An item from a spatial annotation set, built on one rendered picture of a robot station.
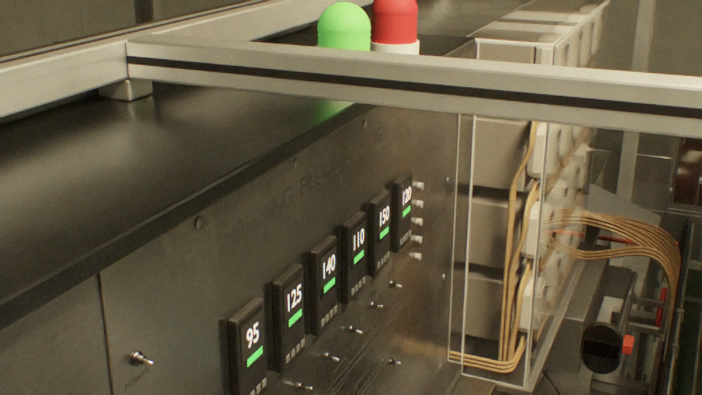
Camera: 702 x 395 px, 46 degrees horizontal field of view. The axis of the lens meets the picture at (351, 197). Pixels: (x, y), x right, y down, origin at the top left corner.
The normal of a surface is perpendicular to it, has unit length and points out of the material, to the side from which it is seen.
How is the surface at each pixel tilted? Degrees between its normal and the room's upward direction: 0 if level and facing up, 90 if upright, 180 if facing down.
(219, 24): 90
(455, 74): 90
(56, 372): 90
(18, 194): 0
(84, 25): 90
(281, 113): 0
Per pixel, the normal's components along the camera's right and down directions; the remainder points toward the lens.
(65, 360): 0.91, 0.14
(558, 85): -0.40, 0.32
